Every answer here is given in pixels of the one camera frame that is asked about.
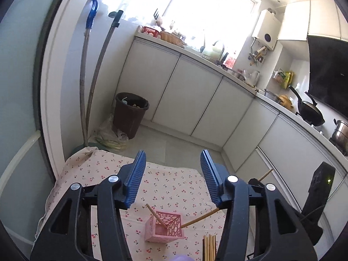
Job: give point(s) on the glass pitcher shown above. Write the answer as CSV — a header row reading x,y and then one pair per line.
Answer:
x,y
252,77

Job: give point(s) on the white plastic jug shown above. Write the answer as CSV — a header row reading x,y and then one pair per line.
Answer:
x,y
214,50

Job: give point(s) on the kitchen window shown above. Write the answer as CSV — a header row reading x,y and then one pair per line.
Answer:
x,y
217,5

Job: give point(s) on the steel basin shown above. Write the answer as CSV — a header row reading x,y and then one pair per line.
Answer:
x,y
270,94

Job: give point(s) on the wicker basket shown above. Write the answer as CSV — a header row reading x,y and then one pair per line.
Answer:
x,y
171,37

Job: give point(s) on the white kitchen base cabinet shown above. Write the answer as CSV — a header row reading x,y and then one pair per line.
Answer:
x,y
285,141
198,95

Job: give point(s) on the black hand fork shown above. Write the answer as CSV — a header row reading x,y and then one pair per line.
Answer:
x,y
156,15

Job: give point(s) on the glass sliding door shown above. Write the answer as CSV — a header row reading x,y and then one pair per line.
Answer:
x,y
19,114

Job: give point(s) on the brown trash bin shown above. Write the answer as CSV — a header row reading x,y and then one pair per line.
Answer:
x,y
127,119

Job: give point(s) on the steel cooking pot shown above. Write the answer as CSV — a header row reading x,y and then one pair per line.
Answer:
x,y
341,133

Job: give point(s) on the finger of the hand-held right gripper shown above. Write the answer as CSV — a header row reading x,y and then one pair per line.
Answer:
x,y
254,182

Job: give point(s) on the white water heater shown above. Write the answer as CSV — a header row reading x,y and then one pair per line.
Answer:
x,y
265,30

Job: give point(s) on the black wok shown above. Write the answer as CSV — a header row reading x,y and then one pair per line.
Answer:
x,y
312,114

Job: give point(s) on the grey pole with dark grip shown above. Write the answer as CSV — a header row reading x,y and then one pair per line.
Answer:
x,y
102,54

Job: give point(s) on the single wooden chopstick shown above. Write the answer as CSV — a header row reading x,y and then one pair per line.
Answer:
x,y
155,214
198,219

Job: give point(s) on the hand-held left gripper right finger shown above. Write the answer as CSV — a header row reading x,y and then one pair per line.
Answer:
x,y
212,179

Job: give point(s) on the black range hood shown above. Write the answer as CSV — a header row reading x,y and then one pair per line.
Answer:
x,y
329,68

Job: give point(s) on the red plastic basket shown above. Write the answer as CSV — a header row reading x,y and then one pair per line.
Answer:
x,y
151,30

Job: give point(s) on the white wall cabinet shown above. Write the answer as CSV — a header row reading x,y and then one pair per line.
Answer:
x,y
296,19

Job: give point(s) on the purple cloth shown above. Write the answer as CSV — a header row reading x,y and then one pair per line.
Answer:
x,y
182,258

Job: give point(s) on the steel bowl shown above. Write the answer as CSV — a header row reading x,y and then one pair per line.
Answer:
x,y
236,74

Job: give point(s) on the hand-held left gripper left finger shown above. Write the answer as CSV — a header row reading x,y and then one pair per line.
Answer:
x,y
134,179

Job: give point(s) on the cherry print tablecloth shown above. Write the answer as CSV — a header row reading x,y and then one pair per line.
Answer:
x,y
168,185

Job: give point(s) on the pink perforated utensil holder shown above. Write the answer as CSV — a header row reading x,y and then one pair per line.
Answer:
x,y
174,229

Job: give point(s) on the bundle of wooden chopsticks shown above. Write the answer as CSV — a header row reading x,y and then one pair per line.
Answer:
x,y
209,247

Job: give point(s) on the plastic bag with vegetables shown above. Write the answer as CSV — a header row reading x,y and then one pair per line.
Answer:
x,y
111,141

